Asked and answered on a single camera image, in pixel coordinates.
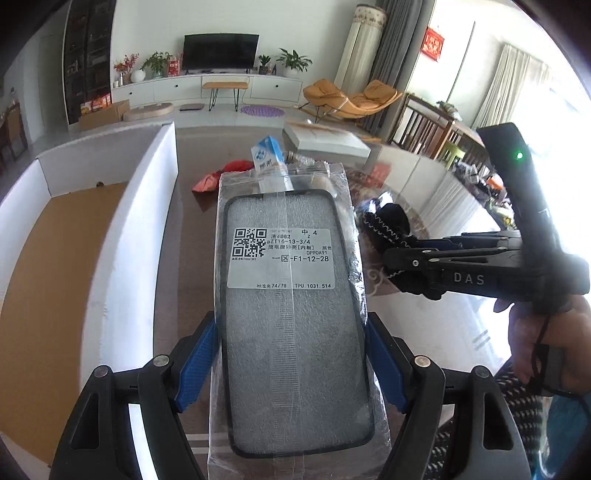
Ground beige round floor cushion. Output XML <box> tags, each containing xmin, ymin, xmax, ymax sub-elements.
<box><xmin>124</xmin><ymin>103</ymin><xmax>174</xmax><ymax>121</ymax></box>

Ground leafy potted plant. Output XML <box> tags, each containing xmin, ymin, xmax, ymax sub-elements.
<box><xmin>141</xmin><ymin>52</ymin><xmax>171</xmax><ymax>79</ymax></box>

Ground pile of small household things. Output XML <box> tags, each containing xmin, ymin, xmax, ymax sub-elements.
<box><xmin>455</xmin><ymin>157</ymin><xmax>522</xmax><ymax>229</ymax></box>

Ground dark display cabinet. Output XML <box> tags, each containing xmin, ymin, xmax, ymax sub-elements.
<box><xmin>62</xmin><ymin>0</ymin><xmax>116</xmax><ymax>124</ymax></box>

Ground red flowers in vase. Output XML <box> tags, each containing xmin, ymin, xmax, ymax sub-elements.
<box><xmin>113</xmin><ymin>53</ymin><xmax>139</xmax><ymax>86</ymax></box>

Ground large potted green plant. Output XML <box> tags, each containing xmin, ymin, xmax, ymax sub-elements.
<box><xmin>276</xmin><ymin>47</ymin><xmax>313</xmax><ymax>78</ymax></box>

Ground cardboard box with white walls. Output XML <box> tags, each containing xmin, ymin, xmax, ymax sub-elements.
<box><xmin>0</xmin><ymin>122</ymin><xmax>178</xmax><ymax>467</ymax></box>

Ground red wall decoration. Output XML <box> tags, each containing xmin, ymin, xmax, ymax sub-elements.
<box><xmin>425</xmin><ymin>27</ymin><xmax>445</xmax><ymax>61</ymax></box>

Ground wooden bench with metal legs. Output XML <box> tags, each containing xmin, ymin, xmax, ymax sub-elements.
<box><xmin>202</xmin><ymin>80</ymin><xmax>250</xmax><ymax>112</ymax></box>

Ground orange lounge chair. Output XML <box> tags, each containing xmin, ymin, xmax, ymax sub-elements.
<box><xmin>302</xmin><ymin>78</ymin><xmax>403</xmax><ymax>124</ymax></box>

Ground wooden side table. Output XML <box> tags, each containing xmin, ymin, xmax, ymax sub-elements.
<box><xmin>443</xmin><ymin>117</ymin><xmax>490</xmax><ymax>160</ymax></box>

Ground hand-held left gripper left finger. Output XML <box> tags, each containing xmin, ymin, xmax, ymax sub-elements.
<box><xmin>48</xmin><ymin>311</ymin><xmax>220</xmax><ymax>480</ymax></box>

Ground grey curtain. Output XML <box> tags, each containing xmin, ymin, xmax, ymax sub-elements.
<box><xmin>367</xmin><ymin>0</ymin><xmax>428</xmax><ymax>139</ymax></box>

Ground black flat television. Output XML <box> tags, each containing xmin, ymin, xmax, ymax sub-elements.
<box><xmin>183</xmin><ymin>33</ymin><xmax>259</xmax><ymax>75</ymax></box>

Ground wooden slatted chair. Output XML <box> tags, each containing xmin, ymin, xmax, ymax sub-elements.
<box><xmin>388</xmin><ymin>95</ymin><xmax>462</xmax><ymax>155</ymax></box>

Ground dark wooden chair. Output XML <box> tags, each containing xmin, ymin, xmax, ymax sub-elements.
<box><xmin>0</xmin><ymin>102</ymin><xmax>28</xmax><ymax>162</ymax></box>

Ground person's right hand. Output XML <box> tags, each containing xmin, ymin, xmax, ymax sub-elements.
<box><xmin>493</xmin><ymin>295</ymin><xmax>591</xmax><ymax>395</ymax></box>

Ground covered standing air conditioner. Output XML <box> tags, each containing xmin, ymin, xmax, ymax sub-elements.
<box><xmin>333</xmin><ymin>4</ymin><xmax>387</xmax><ymax>90</ymax></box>

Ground dotted dark cloth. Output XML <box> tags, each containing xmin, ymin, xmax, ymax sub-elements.
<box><xmin>425</xmin><ymin>360</ymin><xmax>561</xmax><ymax>480</ymax></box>

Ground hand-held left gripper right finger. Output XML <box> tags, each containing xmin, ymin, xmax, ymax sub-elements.
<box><xmin>365</xmin><ymin>311</ymin><xmax>520</xmax><ymax>480</ymax></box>

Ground red plastic packet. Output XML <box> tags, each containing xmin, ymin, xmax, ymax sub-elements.
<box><xmin>191</xmin><ymin>159</ymin><xmax>254</xmax><ymax>195</ymax></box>

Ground phone case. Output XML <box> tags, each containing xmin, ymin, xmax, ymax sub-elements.
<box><xmin>208</xmin><ymin>161</ymin><xmax>393</xmax><ymax>480</ymax></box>

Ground purple round mat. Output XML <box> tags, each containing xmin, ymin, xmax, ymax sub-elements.
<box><xmin>240</xmin><ymin>104</ymin><xmax>283</xmax><ymax>119</ymax></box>

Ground black cloth with beaded trim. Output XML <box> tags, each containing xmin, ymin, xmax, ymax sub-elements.
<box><xmin>353</xmin><ymin>191</ymin><xmax>426</xmax><ymax>282</ymax></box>

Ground white flat box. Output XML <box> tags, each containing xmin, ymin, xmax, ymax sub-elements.
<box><xmin>283</xmin><ymin>120</ymin><xmax>372</xmax><ymax>162</ymax></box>

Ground blue and white small carton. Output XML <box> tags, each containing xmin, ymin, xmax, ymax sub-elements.
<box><xmin>249</xmin><ymin>136</ymin><xmax>296</xmax><ymax>190</ymax></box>

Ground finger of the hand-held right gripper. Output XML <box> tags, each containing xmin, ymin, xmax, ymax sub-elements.
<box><xmin>401</xmin><ymin>231</ymin><xmax>522</xmax><ymax>252</ymax></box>
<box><xmin>382</xmin><ymin>248</ymin><xmax>444</xmax><ymax>301</ymax></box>

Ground white television cabinet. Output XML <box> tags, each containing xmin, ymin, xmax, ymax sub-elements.
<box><xmin>111</xmin><ymin>74</ymin><xmax>303</xmax><ymax>107</ymax></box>

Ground white curtain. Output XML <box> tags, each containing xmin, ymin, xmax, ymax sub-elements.
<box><xmin>471</xmin><ymin>44</ymin><xmax>550</xmax><ymax>130</ymax></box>

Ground brown cardboard box with packets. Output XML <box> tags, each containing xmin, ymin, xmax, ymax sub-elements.
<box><xmin>78</xmin><ymin>100</ymin><xmax>131</xmax><ymax>131</ymax></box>

